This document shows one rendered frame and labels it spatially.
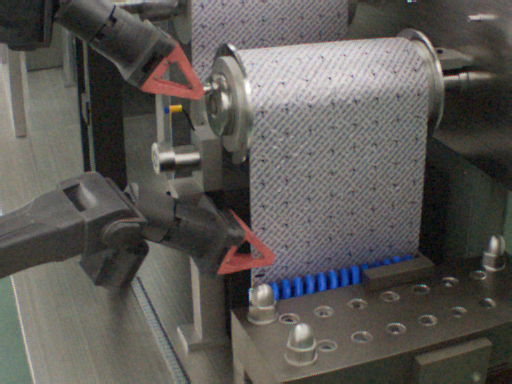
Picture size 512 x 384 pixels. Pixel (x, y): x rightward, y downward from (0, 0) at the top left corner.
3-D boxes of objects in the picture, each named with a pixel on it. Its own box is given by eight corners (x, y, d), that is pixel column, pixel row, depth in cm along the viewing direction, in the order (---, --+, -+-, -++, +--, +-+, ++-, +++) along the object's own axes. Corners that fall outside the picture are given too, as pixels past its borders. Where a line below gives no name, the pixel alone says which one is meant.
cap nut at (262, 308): (243, 311, 103) (242, 279, 101) (272, 306, 104) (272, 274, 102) (253, 327, 100) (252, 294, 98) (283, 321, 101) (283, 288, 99)
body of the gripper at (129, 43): (138, 90, 95) (87, 54, 91) (124, 68, 104) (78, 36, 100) (174, 43, 94) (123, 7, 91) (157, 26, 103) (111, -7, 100)
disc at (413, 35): (382, 108, 121) (391, 12, 113) (385, 108, 121) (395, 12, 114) (433, 159, 110) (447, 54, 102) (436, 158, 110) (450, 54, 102)
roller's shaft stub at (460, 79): (408, 93, 114) (409, 62, 113) (450, 89, 117) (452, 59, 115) (424, 103, 111) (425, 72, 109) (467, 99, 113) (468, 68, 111)
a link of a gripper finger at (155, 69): (188, 124, 100) (126, 80, 96) (176, 107, 107) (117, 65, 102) (224, 77, 100) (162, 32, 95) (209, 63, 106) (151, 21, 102)
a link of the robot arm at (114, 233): (115, 224, 89) (74, 174, 93) (71, 305, 92) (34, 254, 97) (190, 226, 98) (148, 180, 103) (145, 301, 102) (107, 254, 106)
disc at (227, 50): (210, 130, 114) (212, 26, 106) (214, 130, 114) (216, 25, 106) (247, 188, 102) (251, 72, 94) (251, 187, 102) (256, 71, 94)
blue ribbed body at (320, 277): (262, 301, 109) (262, 277, 107) (411, 270, 115) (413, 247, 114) (271, 315, 106) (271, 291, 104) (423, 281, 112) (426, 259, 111)
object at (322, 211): (251, 298, 109) (249, 161, 101) (414, 264, 116) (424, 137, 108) (252, 300, 109) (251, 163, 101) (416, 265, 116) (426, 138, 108)
